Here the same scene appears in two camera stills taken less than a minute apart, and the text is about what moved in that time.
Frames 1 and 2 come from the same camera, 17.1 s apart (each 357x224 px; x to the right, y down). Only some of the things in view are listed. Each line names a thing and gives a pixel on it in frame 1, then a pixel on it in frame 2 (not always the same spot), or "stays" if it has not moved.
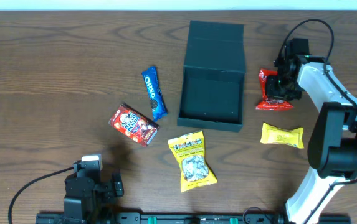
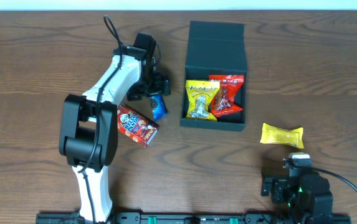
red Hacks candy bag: (266, 104) → (223, 102)
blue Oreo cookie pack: (159, 108) stays
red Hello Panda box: (134, 125) stays
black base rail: (194, 218) stays
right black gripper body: (271, 87) → (267, 184)
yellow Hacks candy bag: (195, 172) → (200, 93)
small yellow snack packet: (293, 137) stays
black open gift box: (213, 83) stays
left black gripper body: (111, 189) → (152, 89)
